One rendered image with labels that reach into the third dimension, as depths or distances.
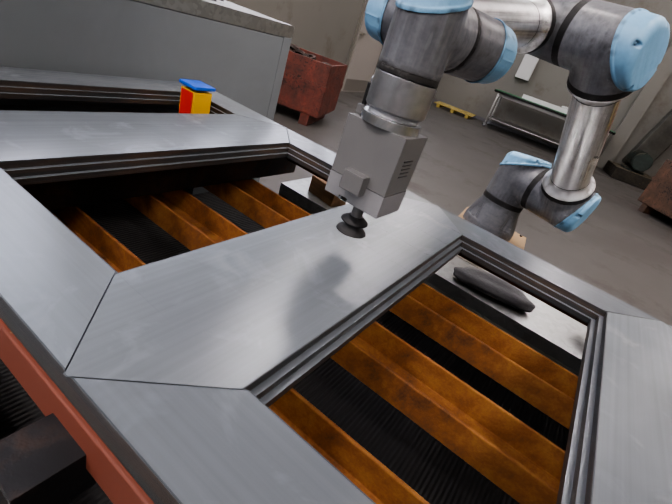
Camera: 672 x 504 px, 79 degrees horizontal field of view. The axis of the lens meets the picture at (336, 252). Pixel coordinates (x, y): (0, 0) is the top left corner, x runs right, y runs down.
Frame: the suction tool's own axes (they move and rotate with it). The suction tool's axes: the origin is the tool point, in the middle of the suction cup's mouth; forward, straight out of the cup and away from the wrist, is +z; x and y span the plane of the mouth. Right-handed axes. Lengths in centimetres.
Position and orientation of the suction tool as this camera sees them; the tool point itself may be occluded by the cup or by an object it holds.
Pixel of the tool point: (351, 230)
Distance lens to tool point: 57.6
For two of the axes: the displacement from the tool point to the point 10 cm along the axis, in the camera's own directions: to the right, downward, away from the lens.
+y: 7.7, 5.0, -4.0
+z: -2.9, 8.3, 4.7
